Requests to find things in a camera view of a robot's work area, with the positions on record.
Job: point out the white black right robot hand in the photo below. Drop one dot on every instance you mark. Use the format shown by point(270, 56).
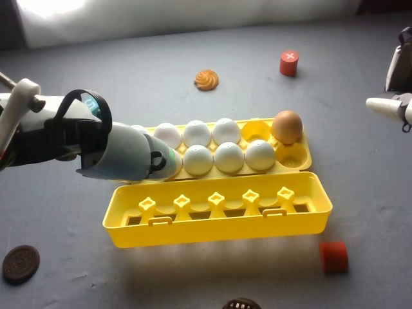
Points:
point(386, 104)

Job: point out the tan brown egg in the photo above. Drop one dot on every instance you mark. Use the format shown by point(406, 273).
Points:
point(287, 127)

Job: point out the yellow plastic egg box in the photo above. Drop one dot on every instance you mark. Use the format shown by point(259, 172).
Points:
point(209, 225)

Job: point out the red cylinder block white cross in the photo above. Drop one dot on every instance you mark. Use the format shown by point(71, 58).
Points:
point(289, 64)

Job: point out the red rounded block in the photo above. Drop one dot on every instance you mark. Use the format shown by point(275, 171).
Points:
point(333, 257)

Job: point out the orange swirl cookie toy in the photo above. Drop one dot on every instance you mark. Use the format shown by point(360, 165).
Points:
point(206, 80)

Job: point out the white backdrop sheet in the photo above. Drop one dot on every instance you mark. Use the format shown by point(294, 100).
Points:
point(193, 16)

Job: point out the brown round lattice biscuit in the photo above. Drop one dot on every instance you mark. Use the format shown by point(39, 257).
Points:
point(241, 304)

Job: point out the grey table cloth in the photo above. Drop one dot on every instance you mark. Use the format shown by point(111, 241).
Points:
point(96, 80)

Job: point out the dark chocolate sandwich cookie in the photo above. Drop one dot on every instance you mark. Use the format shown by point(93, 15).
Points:
point(21, 264)

